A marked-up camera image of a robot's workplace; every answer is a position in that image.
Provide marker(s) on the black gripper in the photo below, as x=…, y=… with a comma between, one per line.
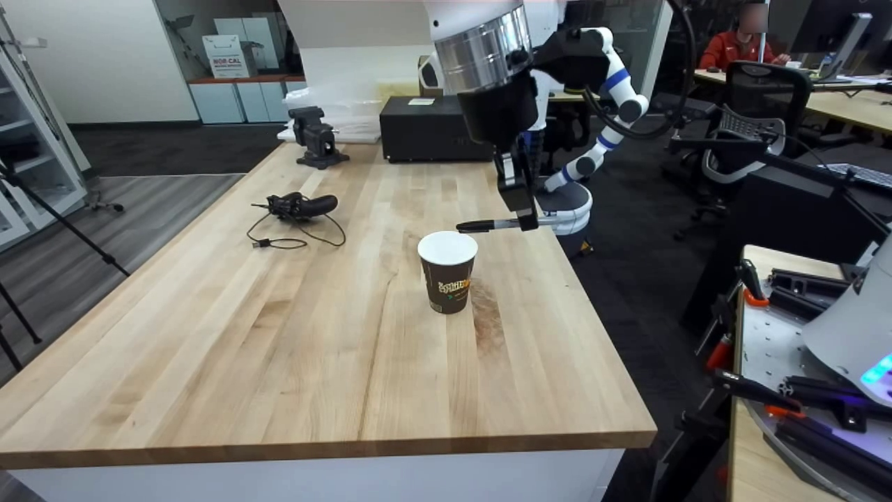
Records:
x=498, y=113

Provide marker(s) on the grey black marker pen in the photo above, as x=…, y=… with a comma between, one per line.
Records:
x=490, y=223

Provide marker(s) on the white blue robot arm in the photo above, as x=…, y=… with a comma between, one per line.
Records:
x=615, y=86

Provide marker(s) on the brown paper cup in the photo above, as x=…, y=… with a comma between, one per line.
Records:
x=448, y=273

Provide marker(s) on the black equipment box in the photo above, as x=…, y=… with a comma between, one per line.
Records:
x=423, y=129

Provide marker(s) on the black bench vise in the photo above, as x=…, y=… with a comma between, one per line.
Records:
x=317, y=136

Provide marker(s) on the black handheld controller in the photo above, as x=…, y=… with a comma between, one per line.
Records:
x=299, y=203

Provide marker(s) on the black mesh office chair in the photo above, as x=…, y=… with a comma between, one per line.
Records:
x=754, y=120

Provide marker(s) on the person in red shirt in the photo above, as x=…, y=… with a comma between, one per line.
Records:
x=740, y=43

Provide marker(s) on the low white cabinet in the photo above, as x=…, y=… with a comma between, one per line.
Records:
x=243, y=101

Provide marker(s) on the black tool case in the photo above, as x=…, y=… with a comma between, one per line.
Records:
x=803, y=290

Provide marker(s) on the white printed paper sign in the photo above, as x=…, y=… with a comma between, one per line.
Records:
x=226, y=57

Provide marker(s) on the wooden office desk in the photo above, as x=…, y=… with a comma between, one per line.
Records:
x=855, y=107

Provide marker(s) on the wooden side table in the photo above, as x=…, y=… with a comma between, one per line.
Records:
x=757, y=463

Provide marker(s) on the grey curved device cover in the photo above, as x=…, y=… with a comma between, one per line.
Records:
x=860, y=329

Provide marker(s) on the black tripod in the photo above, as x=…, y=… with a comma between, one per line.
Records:
x=66, y=227

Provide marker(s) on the white shelf unit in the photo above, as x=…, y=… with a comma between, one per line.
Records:
x=31, y=139

